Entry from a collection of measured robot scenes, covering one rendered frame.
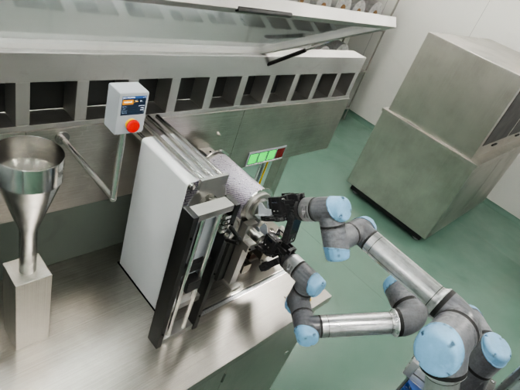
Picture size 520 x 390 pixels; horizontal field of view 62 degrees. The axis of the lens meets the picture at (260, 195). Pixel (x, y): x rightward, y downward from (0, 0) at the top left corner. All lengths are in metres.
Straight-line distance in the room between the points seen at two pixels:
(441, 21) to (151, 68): 4.95
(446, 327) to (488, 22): 4.89
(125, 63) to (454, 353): 1.14
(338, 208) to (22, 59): 0.88
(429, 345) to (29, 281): 1.01
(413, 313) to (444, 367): 0.43
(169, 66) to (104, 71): 0.21
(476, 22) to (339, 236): 4.79
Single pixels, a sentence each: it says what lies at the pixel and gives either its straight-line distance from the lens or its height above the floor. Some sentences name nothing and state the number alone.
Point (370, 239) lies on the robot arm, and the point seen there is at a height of 1.39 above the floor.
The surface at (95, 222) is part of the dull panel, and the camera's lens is 1.62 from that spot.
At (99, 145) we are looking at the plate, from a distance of 1.41.
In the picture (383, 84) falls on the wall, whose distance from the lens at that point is 6.30.
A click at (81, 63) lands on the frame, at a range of 1.26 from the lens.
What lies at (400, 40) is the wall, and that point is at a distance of 6.21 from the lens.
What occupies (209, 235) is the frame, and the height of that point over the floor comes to 1.31.
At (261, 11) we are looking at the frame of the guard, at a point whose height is 1.93.
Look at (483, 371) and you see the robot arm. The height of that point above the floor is 0.94.
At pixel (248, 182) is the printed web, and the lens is 1.51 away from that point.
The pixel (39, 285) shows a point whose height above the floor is 1.14.
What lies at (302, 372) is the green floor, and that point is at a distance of 2.75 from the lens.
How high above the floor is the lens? 2.11
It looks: 33 degrees down
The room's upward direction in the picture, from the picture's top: 21 degrees clockwise
